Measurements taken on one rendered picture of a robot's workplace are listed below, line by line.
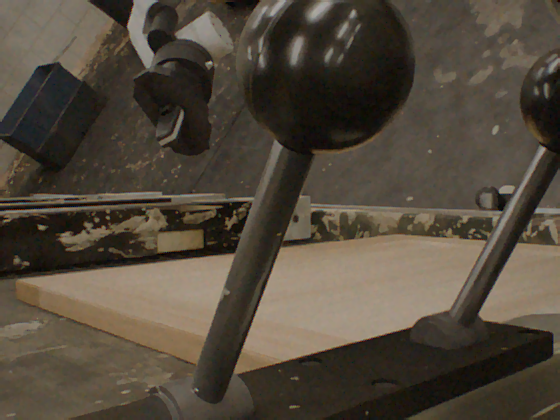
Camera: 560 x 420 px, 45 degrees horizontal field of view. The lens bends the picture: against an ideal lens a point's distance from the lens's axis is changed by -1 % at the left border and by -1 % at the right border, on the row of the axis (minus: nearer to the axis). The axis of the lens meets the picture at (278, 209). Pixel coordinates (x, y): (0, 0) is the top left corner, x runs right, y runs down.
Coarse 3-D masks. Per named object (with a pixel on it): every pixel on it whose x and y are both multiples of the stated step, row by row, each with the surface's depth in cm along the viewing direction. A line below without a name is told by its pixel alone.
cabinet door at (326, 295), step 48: (384, 240) 92; (432, 240) 91; (480, 240) 90; (48, 288) 58; (96, 288) 58; (144, 288) 59; (192, 288) 59; (288, 288) 58; (336, 288) 58; (384, 288) 57; (432, 288) 57; (528, 288) 56; (144, 336) 46; (192, 336) 41; (288, 336) 40; (336, 336) 41
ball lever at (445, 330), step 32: (544, 64) 22; (544, 96) 21; (544, 128) 22; (544, 160) 23; (544, 192) 23; (512, 224) 24; (480, 256) 25; (480, 288) 25; (448, 320) 26; (480, 320) 27
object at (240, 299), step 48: (288, 0) 13; (336, 0) 13; (384, 0) 13; (240, 48) 14; (288, 48) 13; (336, 48) 12; (384, 48) 13; (288, 96) 13; (336, 96) 13; (384, 96) 13; (288, 144) 14; (336, 144) 14; (288, 192) 15; (240, 240) 16; (240, 288) 16; (240, 336) 17; (192, 384) 18; (240, 384) 19
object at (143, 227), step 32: (0, 224) 80; (32, 224) 83; (64, 224) 85; (96, 224) 88; (128, 224) 91; (160, 224) 95; (192, 224) 98; (224, 224) 102; (0, 256) 80; (32, 256) 83; (64, 256) 85; (96, 256) 88; (128, 256) 91
